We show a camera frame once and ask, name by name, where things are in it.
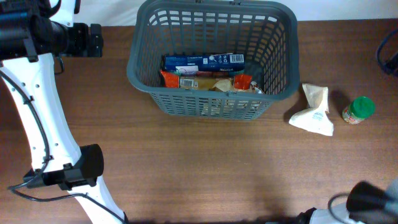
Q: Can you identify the blue foil box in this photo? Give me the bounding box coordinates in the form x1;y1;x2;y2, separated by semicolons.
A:
161;53;246;75

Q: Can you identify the brown white rice bag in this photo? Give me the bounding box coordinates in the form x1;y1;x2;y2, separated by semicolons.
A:
200;78;266;116

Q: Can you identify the orange pasta packet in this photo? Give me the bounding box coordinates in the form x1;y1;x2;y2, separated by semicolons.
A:
160;70;245;91

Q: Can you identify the grey plastic basket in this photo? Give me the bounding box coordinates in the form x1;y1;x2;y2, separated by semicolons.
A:
127;1;300;120

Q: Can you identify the cream paper bag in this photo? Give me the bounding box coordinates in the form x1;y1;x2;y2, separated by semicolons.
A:
289;83;334;136

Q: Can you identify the green lid jar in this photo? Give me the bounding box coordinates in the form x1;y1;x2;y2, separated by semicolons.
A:
341;96;376;124

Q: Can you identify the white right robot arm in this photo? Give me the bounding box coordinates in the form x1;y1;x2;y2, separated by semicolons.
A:
294;179;397;224

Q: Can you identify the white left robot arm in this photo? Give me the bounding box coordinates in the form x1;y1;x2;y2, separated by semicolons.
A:
1;0;128;223

